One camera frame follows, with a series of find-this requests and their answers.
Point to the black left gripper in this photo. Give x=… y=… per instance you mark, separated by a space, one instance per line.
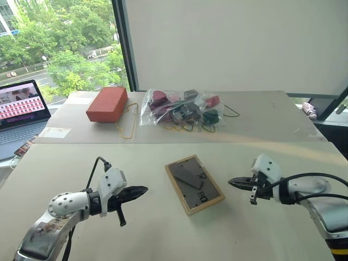
x=117 y=201

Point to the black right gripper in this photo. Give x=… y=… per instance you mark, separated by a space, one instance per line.
x=261 y=187

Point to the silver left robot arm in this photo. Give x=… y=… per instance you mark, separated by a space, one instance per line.
x=63 y=208

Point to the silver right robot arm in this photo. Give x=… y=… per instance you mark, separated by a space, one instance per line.
x=323 y=209

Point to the green clip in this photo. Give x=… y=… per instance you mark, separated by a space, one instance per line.
x=210 y=116

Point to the red clip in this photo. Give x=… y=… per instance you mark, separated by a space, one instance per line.
x=212 y=101

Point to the red brick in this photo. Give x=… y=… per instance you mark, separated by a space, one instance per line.
x=107 y=104

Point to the clear plastic bag of clips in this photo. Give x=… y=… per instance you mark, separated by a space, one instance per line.
x=180 y=110

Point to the maroon clip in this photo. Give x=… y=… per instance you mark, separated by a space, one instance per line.
x=159 y=98

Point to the pink folded umbrella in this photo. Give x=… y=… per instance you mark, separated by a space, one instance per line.
x=310 y=110

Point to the black clip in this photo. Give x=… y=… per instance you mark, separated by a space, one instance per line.
x=191 y=94

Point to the smartphone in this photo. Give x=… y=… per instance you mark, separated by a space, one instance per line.
x=24 y=148

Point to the grey laptop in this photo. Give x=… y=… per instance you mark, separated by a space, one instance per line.
x=20 y=114

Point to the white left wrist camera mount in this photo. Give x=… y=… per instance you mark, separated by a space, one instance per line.
x=110 y=180

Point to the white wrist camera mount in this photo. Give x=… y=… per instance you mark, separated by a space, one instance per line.
x=110 y=180
x=267 y=168

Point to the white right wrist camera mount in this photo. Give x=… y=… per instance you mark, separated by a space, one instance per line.
x=267 y=168

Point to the wooden framed grey tray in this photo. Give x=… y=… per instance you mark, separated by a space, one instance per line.
x=194 y=187

